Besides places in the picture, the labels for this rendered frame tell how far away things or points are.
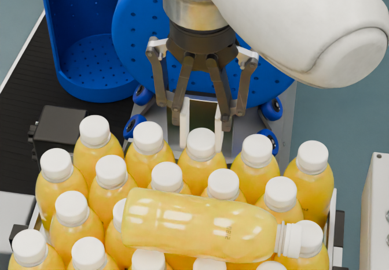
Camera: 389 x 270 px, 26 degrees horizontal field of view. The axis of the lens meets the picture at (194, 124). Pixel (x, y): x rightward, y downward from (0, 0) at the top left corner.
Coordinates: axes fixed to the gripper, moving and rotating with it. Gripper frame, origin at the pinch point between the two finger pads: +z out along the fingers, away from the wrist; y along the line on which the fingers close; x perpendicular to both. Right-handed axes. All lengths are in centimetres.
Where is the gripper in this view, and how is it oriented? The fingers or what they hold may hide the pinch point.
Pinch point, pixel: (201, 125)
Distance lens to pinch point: 108.4
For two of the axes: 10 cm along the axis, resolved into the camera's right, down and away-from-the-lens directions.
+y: -9.9, -1.2, 1.0
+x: -1.6, 7.6, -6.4
